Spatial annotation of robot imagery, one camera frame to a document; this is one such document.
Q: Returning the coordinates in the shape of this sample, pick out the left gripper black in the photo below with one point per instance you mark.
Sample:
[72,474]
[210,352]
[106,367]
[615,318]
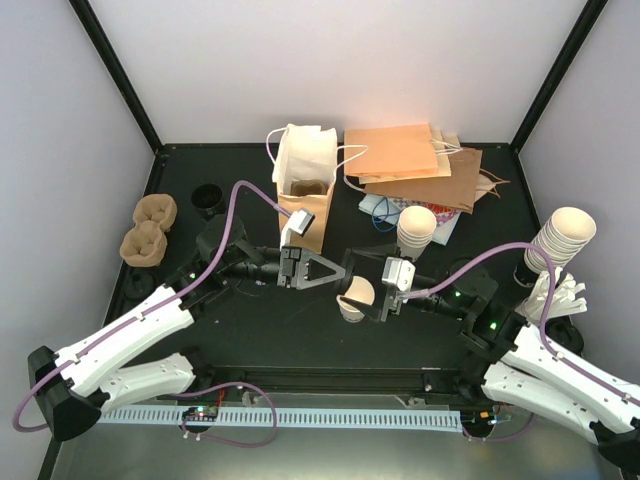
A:
[290,268]

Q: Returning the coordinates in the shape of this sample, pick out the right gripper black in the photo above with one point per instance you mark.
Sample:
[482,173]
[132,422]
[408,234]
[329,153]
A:
[392,304]

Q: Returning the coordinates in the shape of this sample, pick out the single white paper cup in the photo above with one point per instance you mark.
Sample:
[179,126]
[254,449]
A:
[360,291]

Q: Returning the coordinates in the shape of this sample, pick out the brown pulp cup carrier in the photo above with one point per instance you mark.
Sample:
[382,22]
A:
[302,188]

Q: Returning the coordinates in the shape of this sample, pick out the orange paper bag white handles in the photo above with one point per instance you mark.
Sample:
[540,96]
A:
[305,169]

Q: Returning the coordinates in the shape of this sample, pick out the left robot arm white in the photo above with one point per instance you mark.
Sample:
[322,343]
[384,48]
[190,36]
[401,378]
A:
[76,385]

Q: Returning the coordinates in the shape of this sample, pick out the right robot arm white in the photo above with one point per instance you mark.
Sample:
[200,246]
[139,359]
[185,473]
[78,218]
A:
[523,366]

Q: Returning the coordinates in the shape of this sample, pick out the white paper cup stack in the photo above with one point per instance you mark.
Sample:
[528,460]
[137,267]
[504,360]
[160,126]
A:
[415,229]

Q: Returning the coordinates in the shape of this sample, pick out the light blue paper bag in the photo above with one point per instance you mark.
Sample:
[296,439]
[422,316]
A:
[384,215]

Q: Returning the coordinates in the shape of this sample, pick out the checkered paper bag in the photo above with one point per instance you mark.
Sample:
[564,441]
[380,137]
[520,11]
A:
[446,218]

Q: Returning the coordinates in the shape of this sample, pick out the brown kraft paper bag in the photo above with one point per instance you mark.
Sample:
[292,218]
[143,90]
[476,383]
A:
[456,191]

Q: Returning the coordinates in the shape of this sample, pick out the orange paper bag stack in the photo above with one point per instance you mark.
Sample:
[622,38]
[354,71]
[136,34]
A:
[379,155]

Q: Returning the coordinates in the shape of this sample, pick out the black paper cup stack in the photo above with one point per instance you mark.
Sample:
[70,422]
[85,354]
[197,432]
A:
[208,200]

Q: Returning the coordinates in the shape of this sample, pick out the black lid stack right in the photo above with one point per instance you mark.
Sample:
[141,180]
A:
[566,335]

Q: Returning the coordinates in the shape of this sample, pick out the tall white cup stack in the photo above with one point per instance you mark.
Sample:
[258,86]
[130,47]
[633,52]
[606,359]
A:
[567,231]

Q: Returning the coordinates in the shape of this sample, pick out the pulp cup carrier stack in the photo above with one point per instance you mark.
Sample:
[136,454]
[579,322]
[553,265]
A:
[145,245]

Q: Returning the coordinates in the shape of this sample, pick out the black cup lid stack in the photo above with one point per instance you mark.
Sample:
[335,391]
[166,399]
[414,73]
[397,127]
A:
[138,286]

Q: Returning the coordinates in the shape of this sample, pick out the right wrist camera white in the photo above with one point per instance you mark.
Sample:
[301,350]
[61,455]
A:
[398,273]

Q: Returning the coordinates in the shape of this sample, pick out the blue slotted cable duct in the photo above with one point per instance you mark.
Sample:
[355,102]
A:
[264,417]

